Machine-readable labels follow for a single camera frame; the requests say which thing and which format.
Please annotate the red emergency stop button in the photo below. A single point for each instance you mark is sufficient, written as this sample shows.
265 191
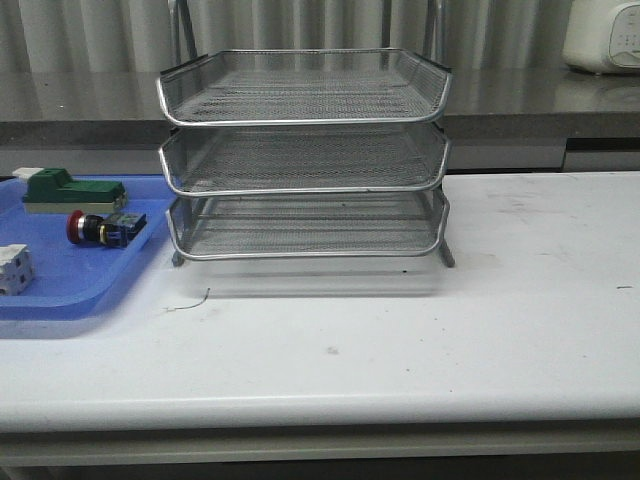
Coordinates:
117 230

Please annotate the silver mesh top tray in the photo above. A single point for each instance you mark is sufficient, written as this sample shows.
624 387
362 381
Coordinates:
238 88

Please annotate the blue plastic tray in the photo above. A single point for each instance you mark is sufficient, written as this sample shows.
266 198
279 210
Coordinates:
70 280

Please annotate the green terminal block module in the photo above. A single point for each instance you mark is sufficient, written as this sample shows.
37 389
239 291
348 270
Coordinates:
54 190

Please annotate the small white connector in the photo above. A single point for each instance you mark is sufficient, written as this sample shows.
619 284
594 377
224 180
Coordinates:
25 173

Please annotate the white grey contact block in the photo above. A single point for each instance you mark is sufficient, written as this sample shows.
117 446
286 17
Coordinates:
17 270

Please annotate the white appliance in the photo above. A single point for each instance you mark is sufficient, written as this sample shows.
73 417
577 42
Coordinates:
602 37

